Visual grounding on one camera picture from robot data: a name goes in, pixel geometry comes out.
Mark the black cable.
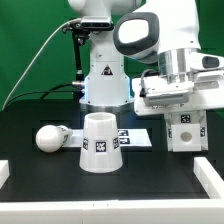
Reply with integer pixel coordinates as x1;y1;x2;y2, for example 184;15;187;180
1;83;81;109

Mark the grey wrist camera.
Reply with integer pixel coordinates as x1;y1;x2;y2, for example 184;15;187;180
139;69;194;106

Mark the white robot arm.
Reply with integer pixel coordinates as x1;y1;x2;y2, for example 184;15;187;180
68;0;224;116

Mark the black camera on stand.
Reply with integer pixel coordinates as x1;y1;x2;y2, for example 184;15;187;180
62;16;114;97

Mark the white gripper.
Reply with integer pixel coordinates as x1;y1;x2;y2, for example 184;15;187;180
132;70;224;116

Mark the grey camera cable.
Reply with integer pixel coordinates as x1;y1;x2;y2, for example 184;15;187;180
1;18;83;111

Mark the white L-shaped fence wall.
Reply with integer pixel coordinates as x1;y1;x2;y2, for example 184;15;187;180
0;157;224;224

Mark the white square lamp base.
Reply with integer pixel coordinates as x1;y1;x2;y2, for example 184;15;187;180
164;110;208;152

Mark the white lamp bulb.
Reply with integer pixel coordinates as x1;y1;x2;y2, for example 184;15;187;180
36;125;72;153

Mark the white marker tag sheet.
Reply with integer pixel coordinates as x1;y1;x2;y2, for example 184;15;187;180
64;129;152;147

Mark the white conical lamp shade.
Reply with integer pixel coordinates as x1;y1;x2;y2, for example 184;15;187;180
79;112;123;173

